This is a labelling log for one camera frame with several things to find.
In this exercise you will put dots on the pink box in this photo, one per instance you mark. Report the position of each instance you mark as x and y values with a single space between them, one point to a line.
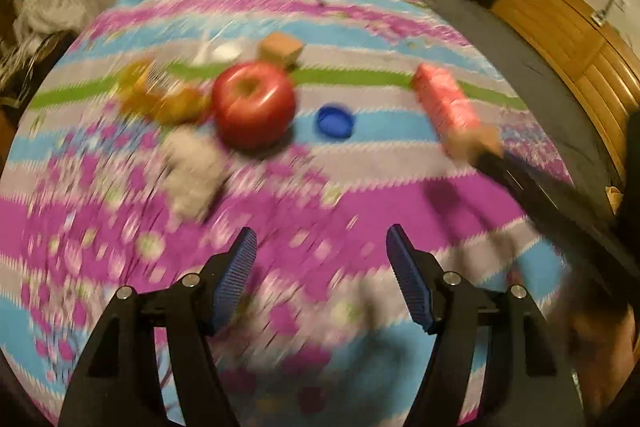
445 102

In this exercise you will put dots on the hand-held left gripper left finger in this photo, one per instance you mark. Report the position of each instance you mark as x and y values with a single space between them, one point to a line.
235 277

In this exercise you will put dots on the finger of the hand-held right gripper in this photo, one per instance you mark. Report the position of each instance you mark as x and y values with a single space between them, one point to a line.
525 192

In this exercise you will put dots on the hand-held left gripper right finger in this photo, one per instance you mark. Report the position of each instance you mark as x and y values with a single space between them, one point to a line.
411 282

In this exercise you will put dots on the red apple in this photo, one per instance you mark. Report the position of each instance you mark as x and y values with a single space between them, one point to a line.
252 107

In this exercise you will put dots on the yellow wrapper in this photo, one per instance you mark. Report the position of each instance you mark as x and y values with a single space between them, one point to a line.
160 99

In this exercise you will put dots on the person's right forearm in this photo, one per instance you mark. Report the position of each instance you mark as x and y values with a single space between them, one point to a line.
600 357

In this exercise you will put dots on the white plastic spoon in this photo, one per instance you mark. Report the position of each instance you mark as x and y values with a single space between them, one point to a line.
226 52

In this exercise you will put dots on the dark grey bed sheet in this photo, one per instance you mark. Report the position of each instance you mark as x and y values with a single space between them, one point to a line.
540 92

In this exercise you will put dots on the small tan box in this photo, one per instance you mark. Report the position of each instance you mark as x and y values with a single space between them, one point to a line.
280 49

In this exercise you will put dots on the beige fuzzy object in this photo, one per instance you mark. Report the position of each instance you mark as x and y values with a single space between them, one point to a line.
192 172

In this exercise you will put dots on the striped floral bedsheet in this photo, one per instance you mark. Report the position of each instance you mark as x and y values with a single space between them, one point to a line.
325 217

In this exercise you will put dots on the blue bottle cap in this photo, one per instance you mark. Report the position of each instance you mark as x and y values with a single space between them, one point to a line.
335 122

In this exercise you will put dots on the wooden headboard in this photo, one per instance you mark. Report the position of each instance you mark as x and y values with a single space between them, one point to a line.
560 27

